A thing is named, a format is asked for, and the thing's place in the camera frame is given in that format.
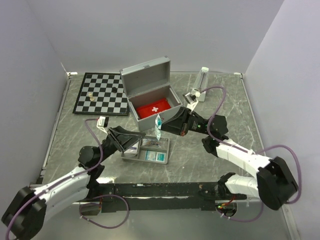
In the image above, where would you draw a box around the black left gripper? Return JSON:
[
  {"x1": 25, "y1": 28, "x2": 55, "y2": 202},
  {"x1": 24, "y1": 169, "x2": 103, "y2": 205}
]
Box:
[{"x1": 96, "y1": 125, "x2": 146, "y2": 164}]

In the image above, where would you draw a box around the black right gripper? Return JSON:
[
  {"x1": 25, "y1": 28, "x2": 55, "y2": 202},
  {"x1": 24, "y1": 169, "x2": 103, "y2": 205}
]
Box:
[{"x1": 158, "y1": 107, "x2": 212, "y2": 137}]

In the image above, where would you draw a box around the white gauze pad packet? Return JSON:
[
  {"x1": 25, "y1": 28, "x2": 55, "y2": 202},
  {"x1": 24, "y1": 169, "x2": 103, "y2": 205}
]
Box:
[{"x1": 124, "y1": 142, "x2": 139, "y2": 156}]

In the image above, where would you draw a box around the blue white bandage packet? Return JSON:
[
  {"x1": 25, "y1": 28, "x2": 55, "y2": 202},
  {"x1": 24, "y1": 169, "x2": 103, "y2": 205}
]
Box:
[{"x1": 154, "y1": 114, "x2": 162, "y2": 141}]

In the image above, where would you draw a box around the clear bag of swabs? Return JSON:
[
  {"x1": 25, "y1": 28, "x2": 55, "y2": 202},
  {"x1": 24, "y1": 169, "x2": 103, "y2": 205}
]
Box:
[{"x1": 141, "y1": 138, "x2": 161, "y2": 148}]

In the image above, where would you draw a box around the grey divided plastic tray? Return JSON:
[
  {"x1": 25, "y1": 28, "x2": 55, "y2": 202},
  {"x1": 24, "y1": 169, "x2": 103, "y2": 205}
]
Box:
[{"x1": 120, "y1": 136, "x2": 170, "y2": 165}]

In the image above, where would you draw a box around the red fabric zipper pouch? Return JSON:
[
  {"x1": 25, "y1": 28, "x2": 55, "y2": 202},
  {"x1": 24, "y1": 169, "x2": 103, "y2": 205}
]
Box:
[{"x1": 136, "y1": 98, "x2": 171, "y2": 119}]

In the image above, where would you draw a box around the teal alcohol wipe packet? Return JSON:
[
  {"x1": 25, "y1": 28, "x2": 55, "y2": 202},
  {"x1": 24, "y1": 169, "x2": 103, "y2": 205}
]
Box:
[{"x1": 145, "y1": 150, "x2": 166, "y2": 163}]

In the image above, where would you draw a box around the grey metal first-aid case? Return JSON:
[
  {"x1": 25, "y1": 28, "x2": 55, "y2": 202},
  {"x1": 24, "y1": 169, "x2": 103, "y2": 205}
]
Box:
[{"x1": 119, "y1": 56, "x2": 183, "y2": 132}]

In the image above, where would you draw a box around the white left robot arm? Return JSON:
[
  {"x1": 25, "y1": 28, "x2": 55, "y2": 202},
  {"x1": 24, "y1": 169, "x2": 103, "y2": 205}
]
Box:
[{"x1": 1, "y1": 126, "x2": 145, "y2": 240}]

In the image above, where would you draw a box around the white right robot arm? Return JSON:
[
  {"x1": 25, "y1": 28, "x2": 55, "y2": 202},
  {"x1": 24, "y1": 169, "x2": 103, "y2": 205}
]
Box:
[{"x1": 160, "y1": 107, "x2": 299, "y2": 210}]

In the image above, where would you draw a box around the white metronome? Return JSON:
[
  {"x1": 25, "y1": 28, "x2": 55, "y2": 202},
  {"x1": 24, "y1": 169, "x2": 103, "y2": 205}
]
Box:
[{"x1": 191, "y1": 67, "x2": 209, "y2": 102}]

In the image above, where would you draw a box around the cream chess piece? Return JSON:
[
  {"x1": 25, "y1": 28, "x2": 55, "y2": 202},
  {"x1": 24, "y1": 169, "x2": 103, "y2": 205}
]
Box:
[{"x1": 88, "y1": 92, "x2": 95, "y2": 102}]

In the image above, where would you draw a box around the black and white chessboard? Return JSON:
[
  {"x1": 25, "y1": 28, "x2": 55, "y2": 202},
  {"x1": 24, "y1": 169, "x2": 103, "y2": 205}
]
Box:
[{"x1": 73, "y1": 72, "x2": 129, "y2": 116}]

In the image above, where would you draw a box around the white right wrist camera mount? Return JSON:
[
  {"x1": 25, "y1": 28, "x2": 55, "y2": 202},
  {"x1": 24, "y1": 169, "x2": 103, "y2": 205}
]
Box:
[{"x1": 183, "y1": 91, "x2": 201, "y2": 112}]

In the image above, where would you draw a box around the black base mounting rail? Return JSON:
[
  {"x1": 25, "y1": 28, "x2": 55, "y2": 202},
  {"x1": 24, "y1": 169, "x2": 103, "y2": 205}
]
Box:
[{"x1": 98, "y1": 182, "x2": 247, "y2": 213}]

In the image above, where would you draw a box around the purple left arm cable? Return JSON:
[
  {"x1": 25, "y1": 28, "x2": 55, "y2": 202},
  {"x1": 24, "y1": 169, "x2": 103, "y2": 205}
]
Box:
[{"x1": 4, "y1": 118, "x2": 131, "y2": 240}]

